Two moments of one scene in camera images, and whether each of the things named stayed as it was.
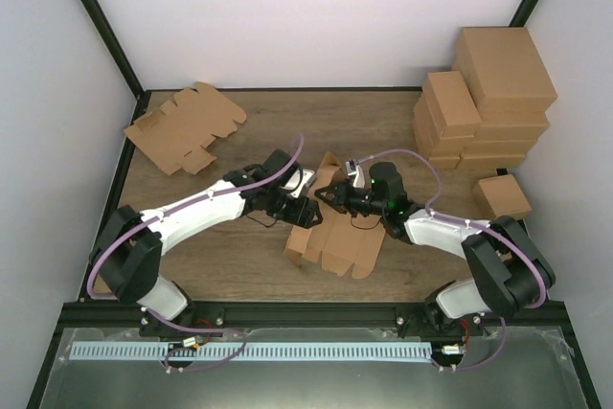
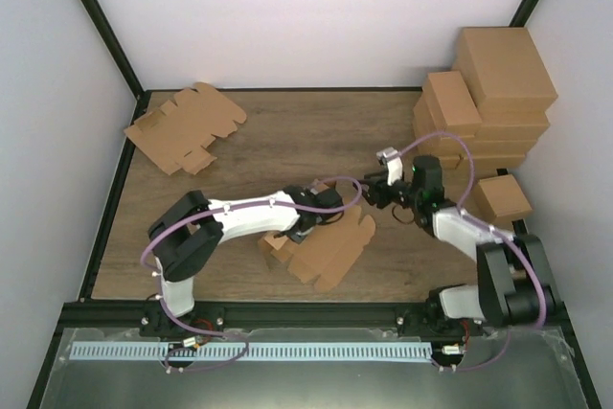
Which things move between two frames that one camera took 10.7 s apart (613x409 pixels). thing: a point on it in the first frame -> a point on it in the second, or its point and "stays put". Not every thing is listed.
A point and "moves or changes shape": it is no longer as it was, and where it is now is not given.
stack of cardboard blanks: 174,136 stays put
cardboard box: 344,242 moves or changes shape
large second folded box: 511,124 stays put
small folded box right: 501,196 stays put
